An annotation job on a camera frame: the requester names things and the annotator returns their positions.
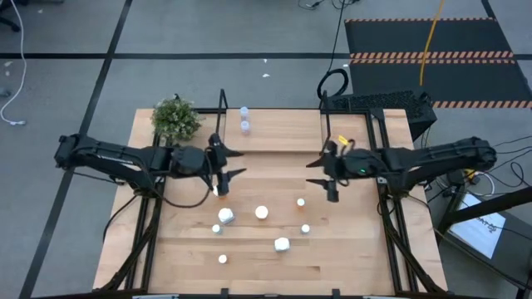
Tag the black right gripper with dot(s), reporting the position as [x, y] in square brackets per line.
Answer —
[343, 168]

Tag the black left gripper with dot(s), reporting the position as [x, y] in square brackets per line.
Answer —
[214, 164]

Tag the large orange pill vial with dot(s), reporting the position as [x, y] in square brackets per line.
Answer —
[261, 212]
[215, 191]

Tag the small orange pill vial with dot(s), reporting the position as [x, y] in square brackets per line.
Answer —
[223, 258]
[300, 202]

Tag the small clear pill bottle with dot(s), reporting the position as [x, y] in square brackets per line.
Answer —
[245, 125]
[244, 111]

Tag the blue pill vial white cap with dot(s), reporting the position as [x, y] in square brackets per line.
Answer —
[305, 228]
[216, 228]

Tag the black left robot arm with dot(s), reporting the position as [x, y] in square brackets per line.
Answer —
[116, 153]

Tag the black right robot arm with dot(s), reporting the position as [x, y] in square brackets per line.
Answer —
[436, 155]

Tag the white melatonin supplement bottle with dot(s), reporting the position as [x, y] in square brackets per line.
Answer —
[225, 215]
[282, 244]

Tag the green artificial potted plant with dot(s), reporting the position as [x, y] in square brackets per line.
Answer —
[175, 120]

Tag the black perforated computer case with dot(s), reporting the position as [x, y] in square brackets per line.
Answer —
[390, 104]

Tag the yellow plug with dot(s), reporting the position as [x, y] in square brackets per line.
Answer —
[471, 174]

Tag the tilted white screen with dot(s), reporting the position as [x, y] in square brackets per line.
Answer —
[478, 230]

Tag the black metal stand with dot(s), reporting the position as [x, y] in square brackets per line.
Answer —
[490, 205]

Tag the black hazard-striped floor mat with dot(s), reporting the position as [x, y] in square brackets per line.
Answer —
[457, 37]

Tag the black office chair base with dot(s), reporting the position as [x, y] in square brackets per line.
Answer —
[12, 25]

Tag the wooden shelf with black frame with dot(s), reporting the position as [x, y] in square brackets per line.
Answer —
[282, 133]

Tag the black aluminium table frame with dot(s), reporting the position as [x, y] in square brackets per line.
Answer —
[146, 266]

